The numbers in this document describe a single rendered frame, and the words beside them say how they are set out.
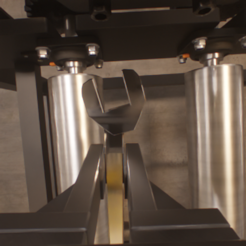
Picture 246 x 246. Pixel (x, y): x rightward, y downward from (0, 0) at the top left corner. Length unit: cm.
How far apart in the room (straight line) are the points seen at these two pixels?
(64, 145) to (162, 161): 104
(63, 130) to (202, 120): 27
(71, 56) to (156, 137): 101
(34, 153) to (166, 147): 97
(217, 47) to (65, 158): 36
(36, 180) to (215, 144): 44
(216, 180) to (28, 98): 48
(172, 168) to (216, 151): 99
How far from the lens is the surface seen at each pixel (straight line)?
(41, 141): 51
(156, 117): 127
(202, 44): 38
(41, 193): 55
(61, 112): 34
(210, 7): 27
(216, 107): 38
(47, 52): 37
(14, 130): 145
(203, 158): 39
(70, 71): 39
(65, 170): 36
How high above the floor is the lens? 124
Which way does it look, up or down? 86 degrees down
